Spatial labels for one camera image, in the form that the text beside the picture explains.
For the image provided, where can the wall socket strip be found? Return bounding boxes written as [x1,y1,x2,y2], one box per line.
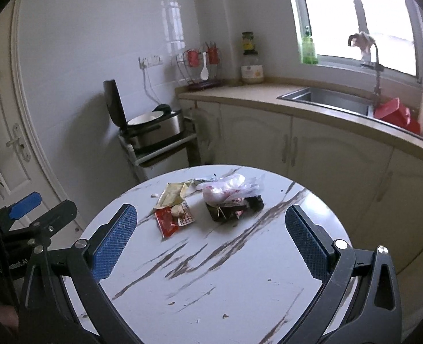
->
[138,55,162,69]

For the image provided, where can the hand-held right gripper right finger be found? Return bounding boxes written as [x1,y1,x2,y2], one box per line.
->
[285,205,404,344]

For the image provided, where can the window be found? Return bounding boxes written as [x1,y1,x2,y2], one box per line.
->
[283,0,423,77]

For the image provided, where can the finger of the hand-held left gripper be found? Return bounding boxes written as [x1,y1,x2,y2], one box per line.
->
[9,192,42,220]
[3,200,77,255]

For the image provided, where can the beige yellow wrapper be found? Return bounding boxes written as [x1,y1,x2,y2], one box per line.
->
[153,182,195,209]

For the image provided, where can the pink rag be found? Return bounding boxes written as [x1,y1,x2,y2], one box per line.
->
[348,32,375,61]

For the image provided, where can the white door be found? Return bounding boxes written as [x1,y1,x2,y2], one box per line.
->
[0,0,83,230]

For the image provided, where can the white appliance stand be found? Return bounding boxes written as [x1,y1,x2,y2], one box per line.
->
[118,132,201,183]

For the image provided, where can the cooker power cable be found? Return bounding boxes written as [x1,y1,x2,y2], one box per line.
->
[143,68,162,105]

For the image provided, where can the clear plastic bag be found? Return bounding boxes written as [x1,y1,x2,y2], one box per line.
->
[196,173,266,205]

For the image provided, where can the clear storage jar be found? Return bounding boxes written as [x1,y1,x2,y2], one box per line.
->
[241,54,264,85]

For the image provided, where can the yellow label jar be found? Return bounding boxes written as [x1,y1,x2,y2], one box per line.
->
[242,32,257,56]

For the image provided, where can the wire utensil rack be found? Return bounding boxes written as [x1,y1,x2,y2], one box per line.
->
[176,42,221,88]

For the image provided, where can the door handle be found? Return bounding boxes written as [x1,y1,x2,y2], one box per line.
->
[6,124,33,162]

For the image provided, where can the steel sink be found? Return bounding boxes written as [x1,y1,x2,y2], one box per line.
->
[278,87,377,115]

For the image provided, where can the red white checkered wrapper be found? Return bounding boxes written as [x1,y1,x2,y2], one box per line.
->
[176,202,197,227]

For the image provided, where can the red plastic basin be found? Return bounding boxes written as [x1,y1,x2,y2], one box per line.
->
[374,97,422,135]

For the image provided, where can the steel rice cooker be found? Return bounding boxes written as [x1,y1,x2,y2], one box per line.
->
[103,80,184,151]

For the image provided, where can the black snack wrapper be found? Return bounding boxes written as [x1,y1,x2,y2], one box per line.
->
[204,195,266,223]

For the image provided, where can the metal faucet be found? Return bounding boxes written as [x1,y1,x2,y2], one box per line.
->
[348,32,384,106]

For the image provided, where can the green bottle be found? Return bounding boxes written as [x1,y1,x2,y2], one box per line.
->
[301,27,319,65]

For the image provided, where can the person's left hand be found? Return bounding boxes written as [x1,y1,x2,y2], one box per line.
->
[0,304,20,334]

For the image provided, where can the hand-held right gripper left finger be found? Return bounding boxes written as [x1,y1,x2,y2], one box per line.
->
[18,204,144,344]

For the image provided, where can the cream kitchen cabinet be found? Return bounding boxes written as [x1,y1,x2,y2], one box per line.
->
[177,81,423,294]

